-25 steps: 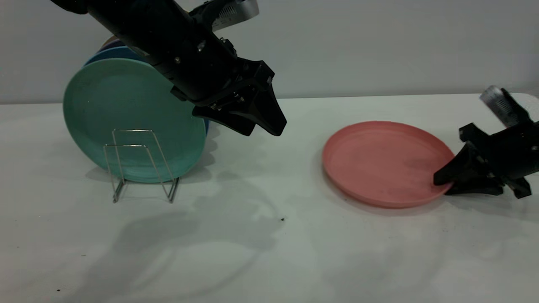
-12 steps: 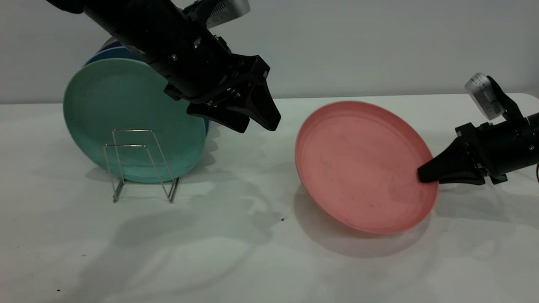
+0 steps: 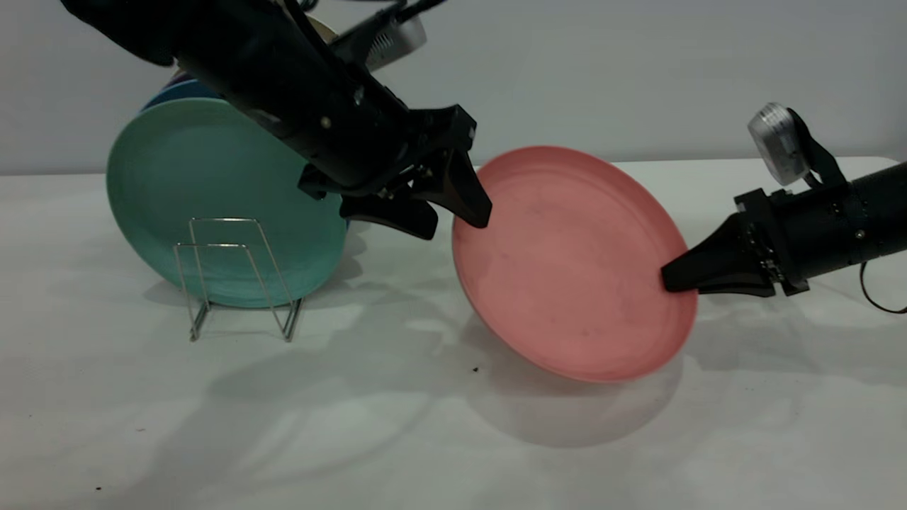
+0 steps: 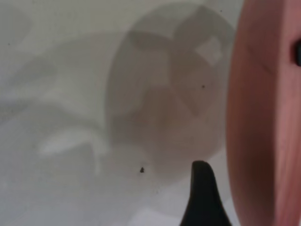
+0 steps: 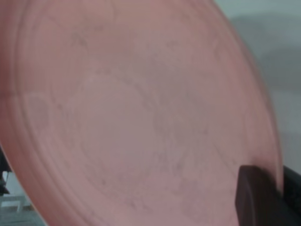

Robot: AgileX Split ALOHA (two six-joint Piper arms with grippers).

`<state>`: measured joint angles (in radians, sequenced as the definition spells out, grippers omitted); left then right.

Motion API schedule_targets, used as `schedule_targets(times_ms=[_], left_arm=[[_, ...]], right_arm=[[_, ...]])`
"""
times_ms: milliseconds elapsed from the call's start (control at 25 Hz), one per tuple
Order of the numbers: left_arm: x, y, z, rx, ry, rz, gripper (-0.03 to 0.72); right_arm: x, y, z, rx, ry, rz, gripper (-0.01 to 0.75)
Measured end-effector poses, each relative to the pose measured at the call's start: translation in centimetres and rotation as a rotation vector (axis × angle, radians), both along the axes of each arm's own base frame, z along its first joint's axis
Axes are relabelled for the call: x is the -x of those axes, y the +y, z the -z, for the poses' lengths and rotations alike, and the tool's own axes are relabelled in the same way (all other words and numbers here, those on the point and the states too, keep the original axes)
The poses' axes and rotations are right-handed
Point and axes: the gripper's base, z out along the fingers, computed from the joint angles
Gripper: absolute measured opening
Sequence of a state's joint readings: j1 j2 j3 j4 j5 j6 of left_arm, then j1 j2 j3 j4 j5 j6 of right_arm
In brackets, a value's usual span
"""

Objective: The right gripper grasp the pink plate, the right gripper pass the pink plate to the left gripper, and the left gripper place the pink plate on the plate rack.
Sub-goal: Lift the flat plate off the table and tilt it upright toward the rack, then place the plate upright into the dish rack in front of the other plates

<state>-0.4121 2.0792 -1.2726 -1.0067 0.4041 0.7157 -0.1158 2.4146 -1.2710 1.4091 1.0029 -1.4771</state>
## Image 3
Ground metal wire plate rack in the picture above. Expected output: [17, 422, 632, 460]
[174, 217, 304, 344]

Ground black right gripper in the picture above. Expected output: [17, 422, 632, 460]
[660, 187, 812, 298]

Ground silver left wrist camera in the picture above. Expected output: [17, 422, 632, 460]
[332, 13, 428, 72]

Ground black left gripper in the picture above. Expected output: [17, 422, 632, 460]
[298, 89, 494, 241]

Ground green plate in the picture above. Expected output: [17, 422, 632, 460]
[106, 98, 349, 310]

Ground pink plate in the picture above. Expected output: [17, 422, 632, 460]
[451, 145, 699, 383]

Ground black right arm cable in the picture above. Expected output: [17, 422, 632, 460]
[859, 260, 907, 315]

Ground blue plate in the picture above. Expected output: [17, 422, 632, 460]
[142, 78, 217, 112]

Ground black left camera cable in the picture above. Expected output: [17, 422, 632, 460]
[393, 0, 449, 22]

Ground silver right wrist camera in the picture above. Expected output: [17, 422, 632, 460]
[747, 102, 848, 191]

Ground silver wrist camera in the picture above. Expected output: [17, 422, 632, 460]
[332, 13, 428, 72]
[747, 102, 848, 191]

